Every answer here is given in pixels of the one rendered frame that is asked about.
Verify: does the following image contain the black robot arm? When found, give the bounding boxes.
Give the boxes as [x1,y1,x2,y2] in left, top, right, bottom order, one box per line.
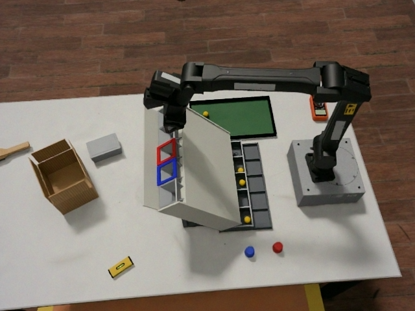
[143,61,372,183]

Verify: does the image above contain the green tray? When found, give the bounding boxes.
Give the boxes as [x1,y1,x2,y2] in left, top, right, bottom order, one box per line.
[189,95,277,140]

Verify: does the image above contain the yellow pocket level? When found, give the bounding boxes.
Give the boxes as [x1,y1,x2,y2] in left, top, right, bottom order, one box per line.
[108,256,134,278]

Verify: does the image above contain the blue plug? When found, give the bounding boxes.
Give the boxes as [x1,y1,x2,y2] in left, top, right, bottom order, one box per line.
[244,246,255,258]

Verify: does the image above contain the orange pocket multimeter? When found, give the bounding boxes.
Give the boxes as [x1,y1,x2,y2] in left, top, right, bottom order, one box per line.
[309,96,328,121]

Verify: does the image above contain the red rectangular frame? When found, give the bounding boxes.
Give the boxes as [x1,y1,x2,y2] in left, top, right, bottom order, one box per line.
[157,138,176,166]

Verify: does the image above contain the open brown cardboard box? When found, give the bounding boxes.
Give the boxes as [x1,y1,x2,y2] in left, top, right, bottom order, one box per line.
[29,139,99,215]

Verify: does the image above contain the blue square frame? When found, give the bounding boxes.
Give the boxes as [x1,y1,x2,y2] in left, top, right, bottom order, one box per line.
[157,157,177,186]

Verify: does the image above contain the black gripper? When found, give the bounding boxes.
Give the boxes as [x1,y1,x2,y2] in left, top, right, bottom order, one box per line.
[163,96,188,133]

